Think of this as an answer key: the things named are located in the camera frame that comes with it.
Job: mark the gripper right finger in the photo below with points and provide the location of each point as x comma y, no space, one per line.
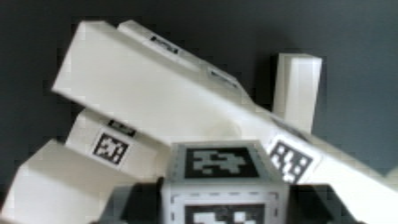
318,206

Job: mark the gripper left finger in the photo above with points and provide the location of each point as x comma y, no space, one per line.
133,206

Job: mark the white marker cube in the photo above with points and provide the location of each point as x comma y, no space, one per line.
223,187

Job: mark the white chair back frame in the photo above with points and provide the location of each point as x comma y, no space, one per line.
174,97

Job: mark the white chair seat block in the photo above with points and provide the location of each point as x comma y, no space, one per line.
63,186

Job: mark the white chair leg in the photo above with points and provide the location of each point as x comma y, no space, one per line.
119,146

